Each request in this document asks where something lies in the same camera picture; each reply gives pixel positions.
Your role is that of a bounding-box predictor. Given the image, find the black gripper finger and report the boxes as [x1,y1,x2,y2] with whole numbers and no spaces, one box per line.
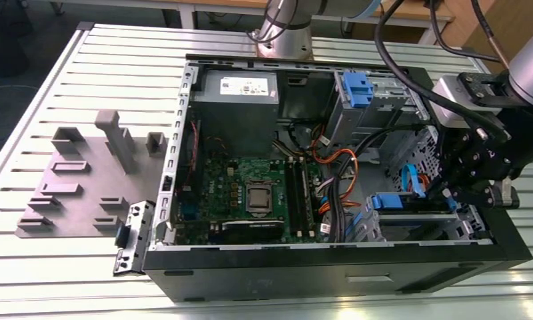
[425,129,487,203]
[457,155,511,208]

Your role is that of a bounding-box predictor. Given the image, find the blue data wire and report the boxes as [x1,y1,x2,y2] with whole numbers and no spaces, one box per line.
[399,165,454,210]

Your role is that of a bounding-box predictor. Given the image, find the hard disk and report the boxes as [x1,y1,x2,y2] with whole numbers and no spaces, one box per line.
[349,192,462,241]

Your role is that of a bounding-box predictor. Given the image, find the silver disk bay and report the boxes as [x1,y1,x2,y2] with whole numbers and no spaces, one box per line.
[363,191,489,243]

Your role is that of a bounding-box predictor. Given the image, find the silver metal drive cage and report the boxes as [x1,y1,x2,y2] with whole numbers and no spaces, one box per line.
[327,69,431,147]

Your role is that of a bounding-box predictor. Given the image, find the brown wooden cabinet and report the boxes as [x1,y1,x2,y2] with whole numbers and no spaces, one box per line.
[463,0,533,93]

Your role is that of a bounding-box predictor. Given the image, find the black RAM stick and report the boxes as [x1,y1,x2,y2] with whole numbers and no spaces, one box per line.
[297,157,317,238]

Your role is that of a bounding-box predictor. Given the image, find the green motherboard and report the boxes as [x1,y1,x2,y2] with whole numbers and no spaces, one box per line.
[171,156,334,246]

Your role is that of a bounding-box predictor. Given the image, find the silver CPU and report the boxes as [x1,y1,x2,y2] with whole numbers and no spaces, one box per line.
[246,189,271,211]

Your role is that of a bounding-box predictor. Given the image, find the black PC case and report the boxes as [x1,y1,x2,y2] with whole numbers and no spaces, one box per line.
[139,52,533,303]

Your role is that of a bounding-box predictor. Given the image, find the black graphics card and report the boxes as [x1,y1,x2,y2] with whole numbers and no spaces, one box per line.
[219,218,287,244]

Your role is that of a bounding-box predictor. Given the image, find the grey power supply unit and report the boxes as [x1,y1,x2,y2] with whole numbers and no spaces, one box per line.
[189,69,279,159]

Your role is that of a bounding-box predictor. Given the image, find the grey parts rack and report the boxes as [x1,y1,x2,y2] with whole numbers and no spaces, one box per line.
[14,110,169,239]

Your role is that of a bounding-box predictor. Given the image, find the small silver wrist camera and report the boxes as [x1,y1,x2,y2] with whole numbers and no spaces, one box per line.
[497,176,519,210]

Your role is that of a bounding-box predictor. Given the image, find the large silver wrist camera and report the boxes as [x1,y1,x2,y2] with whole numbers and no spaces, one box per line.
[427,75,475,129]

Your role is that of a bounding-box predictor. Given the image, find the orange wire bundle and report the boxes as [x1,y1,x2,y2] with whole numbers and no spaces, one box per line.
[313,148,361,214]

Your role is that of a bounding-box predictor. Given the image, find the black cable bundle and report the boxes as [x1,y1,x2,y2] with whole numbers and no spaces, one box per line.
[326,122,435,243]

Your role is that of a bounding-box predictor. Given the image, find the blue plastic drive bracket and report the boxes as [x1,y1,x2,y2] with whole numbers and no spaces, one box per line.
[342,72,374,109]

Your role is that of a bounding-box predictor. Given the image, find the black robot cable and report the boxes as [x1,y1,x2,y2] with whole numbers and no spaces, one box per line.
[470,0,513,66]
[427,0,510,64]
[373,0,511,141]

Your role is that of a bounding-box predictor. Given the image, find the yellow black power wires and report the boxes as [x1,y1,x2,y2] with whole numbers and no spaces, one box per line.
[273,139,305,157]

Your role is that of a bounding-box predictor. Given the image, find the grey card retention bracket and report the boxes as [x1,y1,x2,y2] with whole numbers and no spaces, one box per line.
[113,199,155,277]

